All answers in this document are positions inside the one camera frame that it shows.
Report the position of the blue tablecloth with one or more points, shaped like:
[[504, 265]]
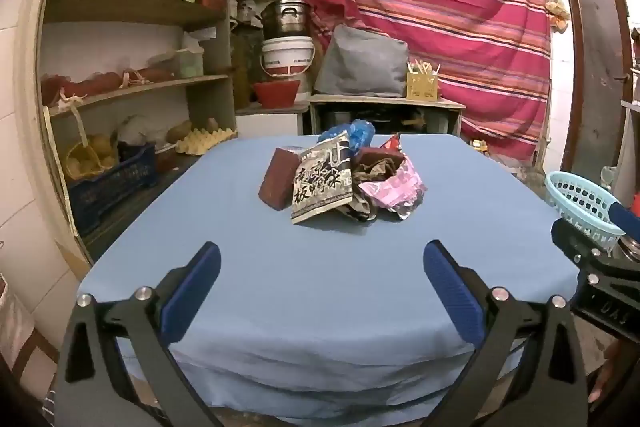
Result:
[[320, 267]]

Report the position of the wide wooden shelf unit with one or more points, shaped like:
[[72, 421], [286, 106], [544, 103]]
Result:
[[125, 2]]

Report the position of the blue plastic bag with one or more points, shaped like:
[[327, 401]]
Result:
[[360, 134]]

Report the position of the black and white snack packet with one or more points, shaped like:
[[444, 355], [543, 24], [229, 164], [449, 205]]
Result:
[[320, 179]]

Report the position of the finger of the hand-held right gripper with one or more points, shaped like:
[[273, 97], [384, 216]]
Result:
[[575, 242], [627, 218]]

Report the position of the grey bag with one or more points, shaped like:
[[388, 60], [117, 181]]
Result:
[[360, 62]]

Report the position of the red striped hanging cloth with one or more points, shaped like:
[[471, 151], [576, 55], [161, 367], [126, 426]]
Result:
[[425, 7]]

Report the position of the yellow utensil holder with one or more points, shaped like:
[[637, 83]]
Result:
[[422, 87]]

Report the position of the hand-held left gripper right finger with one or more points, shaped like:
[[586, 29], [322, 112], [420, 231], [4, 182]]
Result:
[[452, 292]]

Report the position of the person's right hand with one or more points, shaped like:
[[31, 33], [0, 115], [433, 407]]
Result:
[[602, 377]]

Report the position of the maroon box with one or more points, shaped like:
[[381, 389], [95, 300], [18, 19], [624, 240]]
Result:
[[277, 179]]

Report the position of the pale green container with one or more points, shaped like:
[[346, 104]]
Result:
[[190, 63]]

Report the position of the dark wrapper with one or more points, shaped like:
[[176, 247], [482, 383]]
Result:
[[362, 209]]

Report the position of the pink wrapper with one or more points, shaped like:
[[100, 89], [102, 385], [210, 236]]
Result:
[[395, 192]]

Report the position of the blue plastic crate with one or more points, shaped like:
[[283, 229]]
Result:
[[110, 187]]

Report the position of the yellow egg carton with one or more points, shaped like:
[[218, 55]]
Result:
[[205, 139]]

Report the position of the yellow basket of potatoes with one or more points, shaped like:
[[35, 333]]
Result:
[[80, 162]]

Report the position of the beige bag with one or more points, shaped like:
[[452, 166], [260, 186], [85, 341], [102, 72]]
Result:
[[375, 171]]

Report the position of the red wrapper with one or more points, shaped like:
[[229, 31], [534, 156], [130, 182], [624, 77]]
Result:
[[394, 143]]

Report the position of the white plastic bucket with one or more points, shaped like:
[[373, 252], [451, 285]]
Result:
[[287, 57]]

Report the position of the small white shelf table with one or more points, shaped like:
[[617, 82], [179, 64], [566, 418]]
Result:
[[380, 99]]

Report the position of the red mesh sack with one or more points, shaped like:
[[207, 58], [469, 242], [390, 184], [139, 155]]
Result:
[[100, 82]]

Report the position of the red basin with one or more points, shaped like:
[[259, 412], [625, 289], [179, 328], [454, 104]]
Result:
[[275, 93]]

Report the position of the dark red packet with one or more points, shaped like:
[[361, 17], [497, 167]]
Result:
[[380, 154]]

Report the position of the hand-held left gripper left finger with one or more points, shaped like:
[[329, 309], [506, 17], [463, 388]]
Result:
[[192, 292]]

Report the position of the brown framed door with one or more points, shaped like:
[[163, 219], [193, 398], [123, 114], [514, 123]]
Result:
[[595, 57]]

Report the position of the hanging yellow bundle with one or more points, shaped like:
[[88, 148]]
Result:
[[557, 14]]

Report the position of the light blue plastic basket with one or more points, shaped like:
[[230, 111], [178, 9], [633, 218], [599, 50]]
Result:
[[575, 202]]

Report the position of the large steel pot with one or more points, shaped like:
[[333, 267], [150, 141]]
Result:
[[285, 19]]

